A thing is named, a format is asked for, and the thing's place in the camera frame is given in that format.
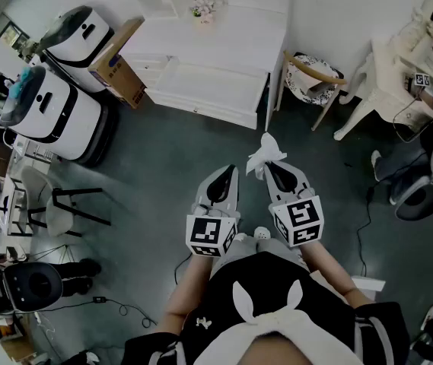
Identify brown cardboard box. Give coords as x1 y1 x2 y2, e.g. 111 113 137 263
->
88 16 148 110

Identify white desk drawer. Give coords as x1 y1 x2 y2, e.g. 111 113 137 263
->
145 56 272 131

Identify black floor cable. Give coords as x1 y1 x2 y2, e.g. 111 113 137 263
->
355 186 377 278

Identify person's right forearm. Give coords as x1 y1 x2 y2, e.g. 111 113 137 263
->
299 239 375 308

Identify pink flowers in pot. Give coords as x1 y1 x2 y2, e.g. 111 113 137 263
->
188 0 225 29

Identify wooden chair with patterned cushion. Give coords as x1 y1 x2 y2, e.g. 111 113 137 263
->
275 50 349 132

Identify white desk with hutch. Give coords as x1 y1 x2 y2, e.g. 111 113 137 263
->
119 0 291 131

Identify person's grey trousers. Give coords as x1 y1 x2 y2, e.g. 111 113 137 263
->
210 236 310 281

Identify person's dark shirt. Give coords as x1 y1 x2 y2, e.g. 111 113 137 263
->
123 251 411 365

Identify person's left forearm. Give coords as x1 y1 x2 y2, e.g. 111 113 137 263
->
161 254 218 336

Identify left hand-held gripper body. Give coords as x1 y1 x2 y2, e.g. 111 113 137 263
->
185 199 242 259

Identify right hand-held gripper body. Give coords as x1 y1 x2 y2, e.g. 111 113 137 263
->
269 186 325 248

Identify white mobile robot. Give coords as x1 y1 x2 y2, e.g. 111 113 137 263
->
0 65 120 167
39 5 116 94

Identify white chair with black legs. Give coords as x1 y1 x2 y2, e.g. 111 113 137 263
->
21 164 113 240

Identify clear plastic bag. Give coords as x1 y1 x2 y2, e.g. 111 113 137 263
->
245 132 289 180

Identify white flat box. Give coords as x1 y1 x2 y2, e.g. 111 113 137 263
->
350 275 387 293

